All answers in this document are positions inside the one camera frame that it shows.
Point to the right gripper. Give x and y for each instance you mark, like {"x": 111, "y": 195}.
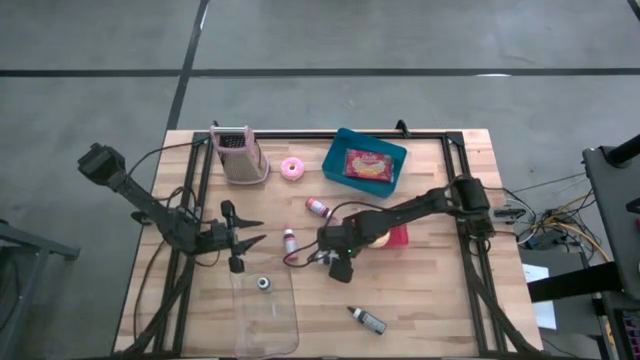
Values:
{"x": 342, "y": 245}

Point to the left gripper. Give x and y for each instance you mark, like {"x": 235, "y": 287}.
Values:
{"x": 225, "y": 237}

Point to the black food colouring bottle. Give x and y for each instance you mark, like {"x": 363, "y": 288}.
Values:
{"x": 367, "y": 320}
{"x": 264, "y": 283}
{"x": 327, "y": 257}

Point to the yellow banana-like object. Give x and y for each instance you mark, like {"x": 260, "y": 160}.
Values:
{"x": 377, "y": 242}

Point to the pink food colouring bottle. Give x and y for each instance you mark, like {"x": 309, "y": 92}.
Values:
{"x": 290, "y": 243}
{"x": 318, "y": 207}

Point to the pink frosted toy donut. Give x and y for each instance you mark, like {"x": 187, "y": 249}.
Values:
{"x": 291, "y": 162}

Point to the red snack packet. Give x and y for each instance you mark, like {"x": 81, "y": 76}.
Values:
{"x": 369, "y": 165}

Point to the clear plastic bin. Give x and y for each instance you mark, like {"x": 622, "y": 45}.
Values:
{"x": 265, "y": 325}

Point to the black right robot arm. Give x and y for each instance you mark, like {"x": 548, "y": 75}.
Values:
{"x": 415, "y": 205}

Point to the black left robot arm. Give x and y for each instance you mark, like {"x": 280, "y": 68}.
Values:
{"x": 150, "y": 205}

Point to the red plastic basket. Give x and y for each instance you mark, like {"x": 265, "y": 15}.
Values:
{"x": 399, "y": 235}

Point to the metal box grater pink trim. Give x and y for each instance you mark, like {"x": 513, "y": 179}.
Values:
{"x": 240, "y": 160}

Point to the teal plastic bin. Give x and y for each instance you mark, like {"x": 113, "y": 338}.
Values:
{"x": 332, "y": 165}

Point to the white paper sheet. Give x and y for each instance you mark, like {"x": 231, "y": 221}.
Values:
{"x": 539, "y": 295}

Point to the grey metal stand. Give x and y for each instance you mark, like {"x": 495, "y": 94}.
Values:
{"x": 30, "y": 245}

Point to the black support beam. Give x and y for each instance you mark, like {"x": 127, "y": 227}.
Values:
{"x": 575, "y": 282}

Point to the grey equipment cart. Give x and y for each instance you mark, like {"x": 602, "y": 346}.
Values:
{"x": 615, "y": 210}

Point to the blue grid crate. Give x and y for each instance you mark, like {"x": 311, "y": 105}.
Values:
{"x": 631, "y": 335}

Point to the black aluminium table frame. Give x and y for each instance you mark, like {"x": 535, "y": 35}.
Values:
{"x": 325, "y": 135}

